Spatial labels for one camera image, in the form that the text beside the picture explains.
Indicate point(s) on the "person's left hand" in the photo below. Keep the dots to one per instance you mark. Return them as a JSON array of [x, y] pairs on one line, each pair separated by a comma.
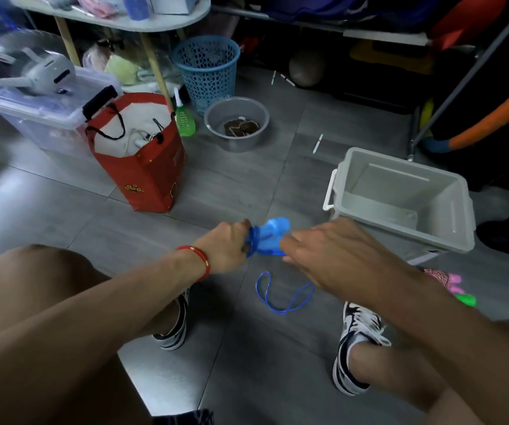
[[223, 250]]

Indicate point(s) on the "person's right hand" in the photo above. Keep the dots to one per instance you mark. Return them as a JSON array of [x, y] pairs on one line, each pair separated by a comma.
[[347, 261]]

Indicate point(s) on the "grey plastic storage bin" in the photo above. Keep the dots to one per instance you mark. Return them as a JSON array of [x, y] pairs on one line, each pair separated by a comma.
[[405, 190]]

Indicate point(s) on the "person's right forearm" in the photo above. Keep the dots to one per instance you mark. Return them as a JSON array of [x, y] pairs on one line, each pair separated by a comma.
[[471, 349]]

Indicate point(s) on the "person's left forearm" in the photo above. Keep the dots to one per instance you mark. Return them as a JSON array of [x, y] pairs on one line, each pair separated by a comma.
[[73, 336]]

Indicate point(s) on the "person's right shoe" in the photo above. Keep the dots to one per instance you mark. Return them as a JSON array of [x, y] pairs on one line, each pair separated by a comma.
[[358, 323]]

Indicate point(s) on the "person's shoe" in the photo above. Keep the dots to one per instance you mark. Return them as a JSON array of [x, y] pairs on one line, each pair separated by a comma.
[[358, 323], [177, 331]]

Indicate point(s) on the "person's left shoe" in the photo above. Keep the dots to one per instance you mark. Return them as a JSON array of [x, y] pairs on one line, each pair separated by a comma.
[[177, 331]]

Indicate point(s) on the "person's right leg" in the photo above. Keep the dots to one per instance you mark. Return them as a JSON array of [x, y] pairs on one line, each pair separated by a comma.
[[391, 371]]

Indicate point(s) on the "person's leg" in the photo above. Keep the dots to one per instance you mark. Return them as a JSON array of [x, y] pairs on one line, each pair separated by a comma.
[[391, 371], [29, 287]]

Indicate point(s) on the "person's left leg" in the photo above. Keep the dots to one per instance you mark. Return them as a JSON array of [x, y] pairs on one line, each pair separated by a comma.
[[29, 287]]

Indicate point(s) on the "clear plastic storage bin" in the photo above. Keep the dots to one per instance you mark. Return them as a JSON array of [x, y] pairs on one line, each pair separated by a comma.
[[42, 123]]

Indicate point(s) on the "red paper bag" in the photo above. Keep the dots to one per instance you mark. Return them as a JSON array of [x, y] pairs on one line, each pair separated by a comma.
[[152, 181]]

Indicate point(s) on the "grey plastic basin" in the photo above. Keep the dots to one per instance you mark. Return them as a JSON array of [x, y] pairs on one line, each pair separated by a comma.
[[219, 123]]

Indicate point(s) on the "green spray bottle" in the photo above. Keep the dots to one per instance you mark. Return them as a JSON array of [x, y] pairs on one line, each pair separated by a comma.
[[185, 121]]

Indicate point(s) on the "grey plastic stool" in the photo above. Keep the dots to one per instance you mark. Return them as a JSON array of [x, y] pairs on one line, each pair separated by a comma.
[[166, 380]]

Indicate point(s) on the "blue mesh wastebasket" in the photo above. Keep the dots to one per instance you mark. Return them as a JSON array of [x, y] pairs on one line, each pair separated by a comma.
[[206, 75]]

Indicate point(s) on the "black rectangular pad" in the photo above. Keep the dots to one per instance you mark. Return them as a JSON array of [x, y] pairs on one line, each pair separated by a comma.
[[99, 103]]

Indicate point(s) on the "multicoloured hula hoop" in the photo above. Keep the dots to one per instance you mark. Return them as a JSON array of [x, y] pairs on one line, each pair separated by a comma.
[[489, 128]]

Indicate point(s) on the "brown ball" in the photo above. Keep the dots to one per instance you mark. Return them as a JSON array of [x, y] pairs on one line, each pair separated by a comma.
[[306, 67]]

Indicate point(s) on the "yellow flat board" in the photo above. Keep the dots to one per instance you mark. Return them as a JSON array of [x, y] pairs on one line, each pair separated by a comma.
[[387, 57]]

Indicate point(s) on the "clear plastic bag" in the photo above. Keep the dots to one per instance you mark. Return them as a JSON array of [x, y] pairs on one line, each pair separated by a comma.
[[119, 68]]

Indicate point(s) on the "white oval side table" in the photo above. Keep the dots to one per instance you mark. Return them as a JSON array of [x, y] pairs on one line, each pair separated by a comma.
[[179, 19]]

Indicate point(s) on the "white VR headset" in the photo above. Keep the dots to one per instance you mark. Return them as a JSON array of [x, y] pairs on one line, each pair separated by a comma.
[[46, 75]]

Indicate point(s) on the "blue folded mat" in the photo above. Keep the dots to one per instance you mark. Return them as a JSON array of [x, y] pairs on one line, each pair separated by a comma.
[[316, 4]]

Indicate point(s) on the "blue cup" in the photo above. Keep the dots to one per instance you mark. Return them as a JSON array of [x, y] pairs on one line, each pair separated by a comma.
[[135, 6]]

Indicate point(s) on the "orange red fabric bag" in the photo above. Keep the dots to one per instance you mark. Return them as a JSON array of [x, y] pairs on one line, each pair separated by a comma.
[[467, 17]]

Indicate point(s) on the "pink packet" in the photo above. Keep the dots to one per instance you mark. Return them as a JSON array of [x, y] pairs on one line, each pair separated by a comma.
[[95, 6]]

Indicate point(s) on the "grey balance dome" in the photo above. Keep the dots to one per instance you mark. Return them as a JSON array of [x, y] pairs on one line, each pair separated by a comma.
[[15, 41]]

